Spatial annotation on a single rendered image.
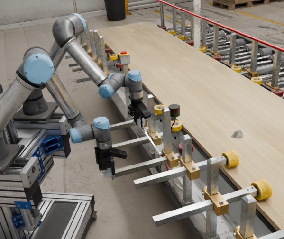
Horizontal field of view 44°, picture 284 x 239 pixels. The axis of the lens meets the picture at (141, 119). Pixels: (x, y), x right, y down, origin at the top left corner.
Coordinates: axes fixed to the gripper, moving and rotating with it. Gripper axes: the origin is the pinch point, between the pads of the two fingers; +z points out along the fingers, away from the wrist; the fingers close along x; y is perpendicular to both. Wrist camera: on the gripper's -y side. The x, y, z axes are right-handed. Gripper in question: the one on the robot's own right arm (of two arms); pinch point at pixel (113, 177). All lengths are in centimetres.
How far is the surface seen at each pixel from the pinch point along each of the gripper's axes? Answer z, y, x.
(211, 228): 5, -32, 48
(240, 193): -13, -43, 51
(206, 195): -13, -30, 46
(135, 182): -13.4, -5.5, 25.4
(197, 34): -19, -130, -159
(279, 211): -7, -56, 61
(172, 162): -3.1, -32.0, 5.0
